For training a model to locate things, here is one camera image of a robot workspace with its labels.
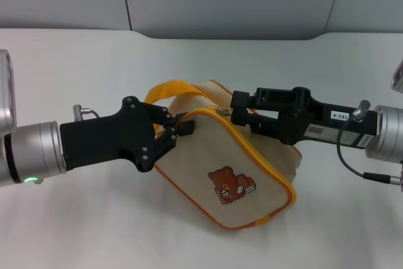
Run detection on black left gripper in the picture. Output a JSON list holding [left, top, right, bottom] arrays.
[[59, 95, 195, 174]]

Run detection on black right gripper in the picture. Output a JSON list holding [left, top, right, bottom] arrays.
[[230, 86, 378, 153]]

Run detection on beige orange bear food bag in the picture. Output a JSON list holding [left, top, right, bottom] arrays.
[[144, 79, 304, 231]]

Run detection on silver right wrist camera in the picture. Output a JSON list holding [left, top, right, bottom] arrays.
[[391, 59, 403, 95]]

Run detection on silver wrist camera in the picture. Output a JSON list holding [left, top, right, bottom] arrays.
[[391, 59, 403, 95], [0, 49, 17, 134]]

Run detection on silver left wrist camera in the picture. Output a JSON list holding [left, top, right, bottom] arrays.
[[0, 49, 17, 134]]

